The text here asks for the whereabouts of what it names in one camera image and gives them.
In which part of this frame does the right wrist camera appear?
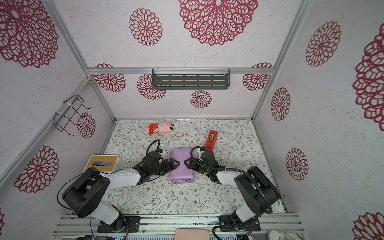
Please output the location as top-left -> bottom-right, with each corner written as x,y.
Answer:
193,148 -> 205,161

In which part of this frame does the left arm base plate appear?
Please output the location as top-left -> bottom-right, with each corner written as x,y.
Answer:
97,216 -> 141,234

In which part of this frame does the clear tape roll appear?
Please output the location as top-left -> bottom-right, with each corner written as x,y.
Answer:
175,132 -> 185,139

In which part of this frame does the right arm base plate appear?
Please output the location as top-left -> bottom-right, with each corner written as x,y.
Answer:
219,215 -> 261,232

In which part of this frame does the red tape dispenser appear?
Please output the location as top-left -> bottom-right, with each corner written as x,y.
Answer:
205,130 -> 219,152

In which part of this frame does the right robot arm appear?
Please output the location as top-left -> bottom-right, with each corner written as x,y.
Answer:
184,147 -> 281,240

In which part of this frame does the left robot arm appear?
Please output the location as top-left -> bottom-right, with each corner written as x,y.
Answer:
62,150 -> 180,232

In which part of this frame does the grey wall shelf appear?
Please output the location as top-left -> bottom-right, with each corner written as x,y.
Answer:
152,68 -> 231,90

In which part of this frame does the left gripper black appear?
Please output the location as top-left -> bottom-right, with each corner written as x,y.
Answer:
151,157 -> 181,177

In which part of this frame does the pink plush toy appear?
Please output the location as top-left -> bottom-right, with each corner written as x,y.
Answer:
145,121 -> 175,134

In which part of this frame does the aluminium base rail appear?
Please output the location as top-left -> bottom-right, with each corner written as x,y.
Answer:
53,213 -> 305,236

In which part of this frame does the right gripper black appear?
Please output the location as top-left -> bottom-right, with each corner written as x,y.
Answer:
183,157 -> 211,176

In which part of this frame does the white tissue box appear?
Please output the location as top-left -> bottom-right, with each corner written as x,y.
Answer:
84,155 -> 122,172

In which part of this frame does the white cloth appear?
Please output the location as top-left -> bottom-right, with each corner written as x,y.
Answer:
268,230 -> 303,240

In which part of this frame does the black wire wall rack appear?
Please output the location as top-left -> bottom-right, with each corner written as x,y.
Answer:
53,94 -> 91,136

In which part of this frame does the pink wrapping paper sheet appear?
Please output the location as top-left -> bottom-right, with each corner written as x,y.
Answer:
169,148 -> 195,185

